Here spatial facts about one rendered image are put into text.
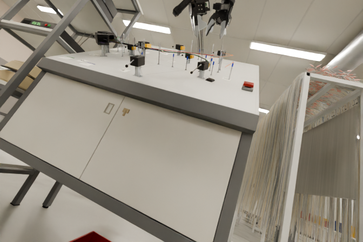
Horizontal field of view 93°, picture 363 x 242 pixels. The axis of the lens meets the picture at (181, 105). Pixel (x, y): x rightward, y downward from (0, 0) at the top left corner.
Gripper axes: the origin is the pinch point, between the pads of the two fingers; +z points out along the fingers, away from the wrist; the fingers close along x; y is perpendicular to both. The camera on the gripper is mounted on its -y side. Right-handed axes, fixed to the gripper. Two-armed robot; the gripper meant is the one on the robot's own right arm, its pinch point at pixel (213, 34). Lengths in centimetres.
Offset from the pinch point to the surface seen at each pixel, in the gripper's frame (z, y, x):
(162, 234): 80, -35, -27
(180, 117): 44, -22, -10
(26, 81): 62, -40, 87
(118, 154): 67, -34, 4
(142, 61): 27.1, -22.1, 20.5
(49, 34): 30, -36, 86
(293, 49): -103, 274, -25
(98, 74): 41, -32, 36
